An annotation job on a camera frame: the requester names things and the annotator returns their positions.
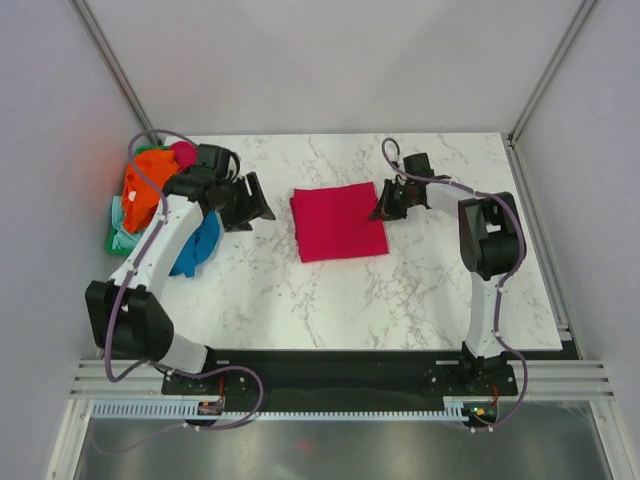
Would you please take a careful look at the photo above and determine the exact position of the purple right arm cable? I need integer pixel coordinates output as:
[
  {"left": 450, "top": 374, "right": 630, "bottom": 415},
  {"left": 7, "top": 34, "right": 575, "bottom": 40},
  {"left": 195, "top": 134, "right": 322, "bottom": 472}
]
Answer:
[{"left": 382, "top": 138, "right": 529, "bottom": 431}]

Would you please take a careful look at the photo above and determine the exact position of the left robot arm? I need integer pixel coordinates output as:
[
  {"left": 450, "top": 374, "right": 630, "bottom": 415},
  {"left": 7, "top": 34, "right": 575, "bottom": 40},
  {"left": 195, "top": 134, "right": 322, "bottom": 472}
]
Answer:
[{"left": 85, "top": 144, "right": 275, "bottom": 393}]

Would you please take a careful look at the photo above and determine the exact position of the magenta t shirt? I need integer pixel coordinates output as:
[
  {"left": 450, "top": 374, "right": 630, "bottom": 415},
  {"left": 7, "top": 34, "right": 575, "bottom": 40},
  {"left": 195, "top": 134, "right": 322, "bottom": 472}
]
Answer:
[
  {"left": 169, "top": 141, "right": 198, "bottom": 171},
  {"left": 290, "top": 182, "right": 389, "bottom": 263}
]

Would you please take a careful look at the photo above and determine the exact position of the white slotted cable duct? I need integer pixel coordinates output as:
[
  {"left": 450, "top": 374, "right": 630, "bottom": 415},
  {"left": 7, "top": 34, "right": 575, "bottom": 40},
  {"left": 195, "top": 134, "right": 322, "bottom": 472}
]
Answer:
[{"left": 91, "top": 399, "right": 468, "bottom": 421}]

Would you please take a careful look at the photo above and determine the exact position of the right aluminium corner post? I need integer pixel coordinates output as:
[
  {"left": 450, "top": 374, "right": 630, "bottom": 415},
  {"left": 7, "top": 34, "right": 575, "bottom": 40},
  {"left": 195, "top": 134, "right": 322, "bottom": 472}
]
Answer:
[{"left": 505, "top": 0, "right": 599, "bottom": 146}]

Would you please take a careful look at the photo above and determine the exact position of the aluminium corner post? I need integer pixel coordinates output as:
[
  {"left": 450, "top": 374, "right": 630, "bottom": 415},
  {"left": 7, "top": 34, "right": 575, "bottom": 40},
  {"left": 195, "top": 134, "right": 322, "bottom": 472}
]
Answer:
[
  {"left": 69, "top": 0, "right": 154, "bottom": 131},
  {"left": 505, "top": 0, "right": 599, "bottom": 146}
]

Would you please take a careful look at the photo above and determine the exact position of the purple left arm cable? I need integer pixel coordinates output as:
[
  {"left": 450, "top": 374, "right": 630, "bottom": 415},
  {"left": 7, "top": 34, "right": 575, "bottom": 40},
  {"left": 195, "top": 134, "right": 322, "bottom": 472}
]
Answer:
[{"left": 102, "top": 129, "right": 201, "bottom": 384}]

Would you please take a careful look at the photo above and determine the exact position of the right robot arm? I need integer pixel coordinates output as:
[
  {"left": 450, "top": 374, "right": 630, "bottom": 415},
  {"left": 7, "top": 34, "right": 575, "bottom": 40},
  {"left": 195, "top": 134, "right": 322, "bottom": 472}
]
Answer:
[{"left": 369, "top": 153, "right": 526, "bottom": 394}]

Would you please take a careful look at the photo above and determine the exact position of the right side aluminium rail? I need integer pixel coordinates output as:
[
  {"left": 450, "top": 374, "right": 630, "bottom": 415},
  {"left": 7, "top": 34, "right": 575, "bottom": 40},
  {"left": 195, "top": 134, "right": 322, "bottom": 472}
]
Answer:
[{"left": 502, "top": 134, "right": 584, "bottom": 360}]

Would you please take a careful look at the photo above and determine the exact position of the orange t shirt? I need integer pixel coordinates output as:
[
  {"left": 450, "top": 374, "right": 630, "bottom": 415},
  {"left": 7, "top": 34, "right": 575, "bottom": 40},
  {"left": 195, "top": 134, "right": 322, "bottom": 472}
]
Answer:
[{"left": 121, "top": 148, "right": 179, "bottom": 233}]

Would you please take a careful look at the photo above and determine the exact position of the green plastic basket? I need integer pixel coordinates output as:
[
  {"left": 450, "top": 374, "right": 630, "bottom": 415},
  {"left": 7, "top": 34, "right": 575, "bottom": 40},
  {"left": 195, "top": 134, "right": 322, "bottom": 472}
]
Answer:
[{"left": 106, "top": 146, "right": 170, "bottom": 256}]

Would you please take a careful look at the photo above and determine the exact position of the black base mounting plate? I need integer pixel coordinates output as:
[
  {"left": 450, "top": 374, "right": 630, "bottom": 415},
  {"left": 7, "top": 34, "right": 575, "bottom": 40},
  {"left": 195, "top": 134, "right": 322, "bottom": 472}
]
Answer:
[{"left": 160, "top": 349, "right": 519, "bottom": 414}]

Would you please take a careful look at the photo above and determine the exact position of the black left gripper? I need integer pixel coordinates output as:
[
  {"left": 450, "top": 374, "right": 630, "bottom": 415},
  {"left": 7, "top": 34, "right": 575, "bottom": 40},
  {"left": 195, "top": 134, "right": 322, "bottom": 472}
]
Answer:
[{"left": 211, "top": 172, "right": 275, "bottom": 233}]

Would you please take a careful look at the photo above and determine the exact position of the blue t shirt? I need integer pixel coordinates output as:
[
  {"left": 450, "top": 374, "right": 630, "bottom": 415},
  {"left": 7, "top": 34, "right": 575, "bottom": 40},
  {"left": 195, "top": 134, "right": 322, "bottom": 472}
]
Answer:
[{"left": 169, "top": 212, "right": 222, "bottom": 278}]

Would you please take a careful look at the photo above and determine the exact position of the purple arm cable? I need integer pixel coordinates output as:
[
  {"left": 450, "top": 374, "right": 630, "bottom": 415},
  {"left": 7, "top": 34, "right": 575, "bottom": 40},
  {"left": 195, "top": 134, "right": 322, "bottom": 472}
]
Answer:
[
  {"left": 102, "top": 129, "right": 201, "bottom": 384},
  {"left": 382, "top": 138, "right": 529, "bottom": 431}
]

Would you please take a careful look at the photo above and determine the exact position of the light teal t shirt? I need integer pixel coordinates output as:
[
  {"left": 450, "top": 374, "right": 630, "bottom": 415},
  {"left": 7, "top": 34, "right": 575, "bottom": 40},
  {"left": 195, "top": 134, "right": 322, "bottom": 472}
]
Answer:
[{"left": 107, "top": 196, "right": 143, "bottom": 254}]

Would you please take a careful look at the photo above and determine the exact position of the left aluminium corner post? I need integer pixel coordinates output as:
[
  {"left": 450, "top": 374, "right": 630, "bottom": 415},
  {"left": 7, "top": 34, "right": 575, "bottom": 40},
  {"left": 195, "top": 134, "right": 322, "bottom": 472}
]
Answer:
[{"left": 69, "top": 0, "right": 154, "bottom": 131}]

